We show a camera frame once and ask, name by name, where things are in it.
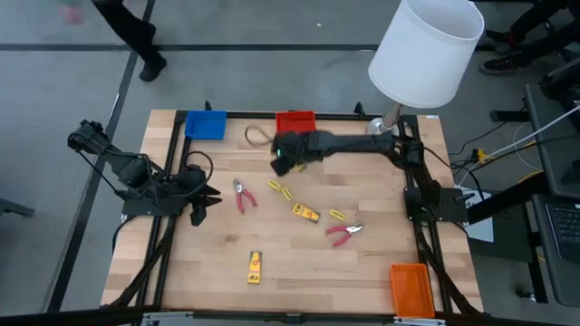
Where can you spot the black metal beam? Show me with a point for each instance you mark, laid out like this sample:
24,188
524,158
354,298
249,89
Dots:
507,199

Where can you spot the yellow crayon box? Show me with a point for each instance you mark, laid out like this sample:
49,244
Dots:
254,268
306,212

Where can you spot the white paper sheet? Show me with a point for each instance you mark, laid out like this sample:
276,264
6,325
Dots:
482,228

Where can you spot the white shade silver table lamp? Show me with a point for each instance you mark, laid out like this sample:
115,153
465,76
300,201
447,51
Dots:
426,54

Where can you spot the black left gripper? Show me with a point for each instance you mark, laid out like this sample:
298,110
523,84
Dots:
192,188

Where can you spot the blue plastic basket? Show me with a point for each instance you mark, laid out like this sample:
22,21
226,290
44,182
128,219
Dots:
205,124

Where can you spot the orange plastic basket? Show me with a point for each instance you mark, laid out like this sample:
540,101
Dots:
411,290

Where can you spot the dark grey side desk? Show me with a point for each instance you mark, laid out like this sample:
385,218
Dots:
555,158

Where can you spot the black laptop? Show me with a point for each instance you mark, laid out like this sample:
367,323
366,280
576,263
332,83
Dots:
566,226

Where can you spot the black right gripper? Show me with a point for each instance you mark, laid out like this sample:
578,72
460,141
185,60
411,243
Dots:
299,145

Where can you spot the black furniture leg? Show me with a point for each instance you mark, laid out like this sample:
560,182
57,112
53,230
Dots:
16,208

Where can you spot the black beam with silver brackets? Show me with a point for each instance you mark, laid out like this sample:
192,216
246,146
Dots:
290,318

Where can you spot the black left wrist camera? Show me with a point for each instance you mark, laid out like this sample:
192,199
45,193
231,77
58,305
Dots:
198,216

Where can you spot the person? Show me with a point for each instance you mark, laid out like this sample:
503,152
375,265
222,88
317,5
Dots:
539,18
136,36

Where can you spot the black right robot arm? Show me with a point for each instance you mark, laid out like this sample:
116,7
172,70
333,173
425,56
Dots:
358,141

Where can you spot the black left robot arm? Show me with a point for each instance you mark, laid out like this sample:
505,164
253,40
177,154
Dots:
131,169

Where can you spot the red plastic basket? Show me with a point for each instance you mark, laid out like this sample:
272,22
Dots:
295,121

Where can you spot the brown rubber band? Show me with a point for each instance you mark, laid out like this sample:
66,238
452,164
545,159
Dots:
246,135

